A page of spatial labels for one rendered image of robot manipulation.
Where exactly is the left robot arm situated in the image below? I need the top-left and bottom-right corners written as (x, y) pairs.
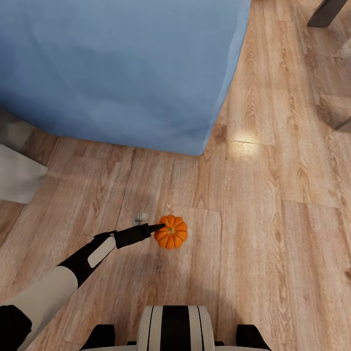
top-left (0, 212), bottom-right (165, 351)

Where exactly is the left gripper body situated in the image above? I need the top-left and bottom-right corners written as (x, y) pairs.
top-left (126, 223), bottom-right (152, 244)

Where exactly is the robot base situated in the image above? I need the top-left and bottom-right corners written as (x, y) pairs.
top-left (80, 325), bottom-right (271, 351)

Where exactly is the pumpkin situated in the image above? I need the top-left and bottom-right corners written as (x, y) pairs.
top-left (155, 215), bottom-right (188, 250)

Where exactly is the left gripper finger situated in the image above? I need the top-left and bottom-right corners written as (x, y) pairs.
top-left (149, 223), bottom-right (165, 233)

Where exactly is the robot trunk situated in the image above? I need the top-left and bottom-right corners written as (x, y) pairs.
top-left (136, 306), bottom-right (215, 351)

